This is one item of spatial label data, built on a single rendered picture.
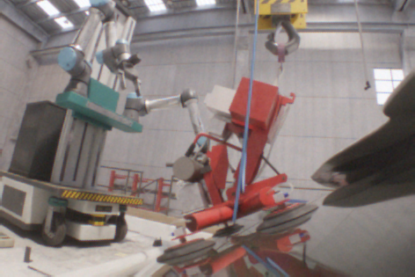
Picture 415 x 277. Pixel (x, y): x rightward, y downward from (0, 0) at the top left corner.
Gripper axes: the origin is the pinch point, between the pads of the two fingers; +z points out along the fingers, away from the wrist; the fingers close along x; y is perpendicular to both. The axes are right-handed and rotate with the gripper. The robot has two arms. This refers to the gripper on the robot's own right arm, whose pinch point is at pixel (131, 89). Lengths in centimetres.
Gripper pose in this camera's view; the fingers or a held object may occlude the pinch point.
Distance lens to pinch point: 134.9
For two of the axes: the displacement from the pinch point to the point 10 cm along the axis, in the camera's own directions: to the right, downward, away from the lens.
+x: -3.5, -1.8, -9.2
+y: -8.9, 3.7, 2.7
